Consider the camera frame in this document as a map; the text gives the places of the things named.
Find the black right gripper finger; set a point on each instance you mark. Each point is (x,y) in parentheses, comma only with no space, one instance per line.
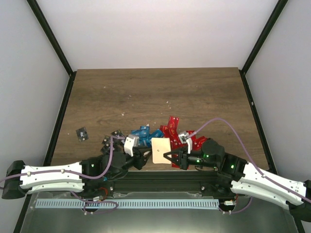
(173,159)
(173,153)

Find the blue vip card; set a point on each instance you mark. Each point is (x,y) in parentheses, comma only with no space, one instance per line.
(143,134)
(156,134)

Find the blue VIP card centre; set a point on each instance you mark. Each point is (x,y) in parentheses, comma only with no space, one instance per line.
(143,134)

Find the blue VIP card right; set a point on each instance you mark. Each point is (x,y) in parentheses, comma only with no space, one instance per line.
(156,134)

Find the black frame post right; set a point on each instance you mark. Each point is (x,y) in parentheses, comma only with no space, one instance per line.
(275,14)

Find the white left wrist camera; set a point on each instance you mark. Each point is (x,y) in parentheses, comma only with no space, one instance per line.
(131,141)

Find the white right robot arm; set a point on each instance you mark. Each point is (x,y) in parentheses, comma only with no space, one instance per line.
(243,177)

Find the black card top of pile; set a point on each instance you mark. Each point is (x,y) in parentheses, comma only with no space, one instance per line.
(118,134)

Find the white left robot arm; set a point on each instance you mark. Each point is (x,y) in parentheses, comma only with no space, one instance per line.
(85,176)

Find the lone black VIP card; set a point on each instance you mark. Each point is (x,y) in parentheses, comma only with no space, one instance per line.
(82,134)

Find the black frame post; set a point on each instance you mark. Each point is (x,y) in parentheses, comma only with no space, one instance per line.
(34,6)
(275,14)

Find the black frame post left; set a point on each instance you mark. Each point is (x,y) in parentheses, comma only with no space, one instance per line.
(34,6)

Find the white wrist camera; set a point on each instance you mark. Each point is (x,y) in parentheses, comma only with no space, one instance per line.
(131,141)
(186,138)

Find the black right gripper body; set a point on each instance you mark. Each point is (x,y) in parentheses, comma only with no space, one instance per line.
(185,163)

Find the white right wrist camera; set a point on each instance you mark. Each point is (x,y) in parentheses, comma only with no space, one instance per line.
(186,138)

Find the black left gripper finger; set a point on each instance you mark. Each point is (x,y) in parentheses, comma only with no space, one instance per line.
(147,152)
(145,160)

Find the blue card top with chip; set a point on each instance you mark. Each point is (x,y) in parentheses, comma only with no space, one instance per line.
(146,127)

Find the red VIP card top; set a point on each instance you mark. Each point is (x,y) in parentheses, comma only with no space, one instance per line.
(173,122)

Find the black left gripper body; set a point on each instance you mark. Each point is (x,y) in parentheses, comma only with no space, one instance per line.
(138,157)

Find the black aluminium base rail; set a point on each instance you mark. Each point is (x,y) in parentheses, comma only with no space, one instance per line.
(206,183)

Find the red VIP card long diagonal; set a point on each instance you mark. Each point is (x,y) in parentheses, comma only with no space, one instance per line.
(170,133)

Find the black card middle of pile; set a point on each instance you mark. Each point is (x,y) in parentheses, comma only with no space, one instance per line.
(108,140)

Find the light blue slotted cable duct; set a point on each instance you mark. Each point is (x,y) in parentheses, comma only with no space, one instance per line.
(134,204)

